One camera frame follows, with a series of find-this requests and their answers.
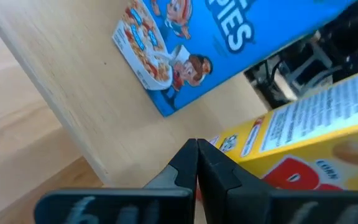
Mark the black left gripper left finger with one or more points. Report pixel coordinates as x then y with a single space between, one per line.
129 205

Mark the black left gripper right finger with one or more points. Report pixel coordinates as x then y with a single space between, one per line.
259 208

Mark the yellow Corn Pops cereal box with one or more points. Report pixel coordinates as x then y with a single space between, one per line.
291 155

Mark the blue Rice Krispies cereal box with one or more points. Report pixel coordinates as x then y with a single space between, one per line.
259 46

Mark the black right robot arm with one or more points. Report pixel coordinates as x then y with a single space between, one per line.
346 40

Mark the wooden shelf board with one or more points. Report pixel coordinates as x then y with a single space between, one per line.
89 93

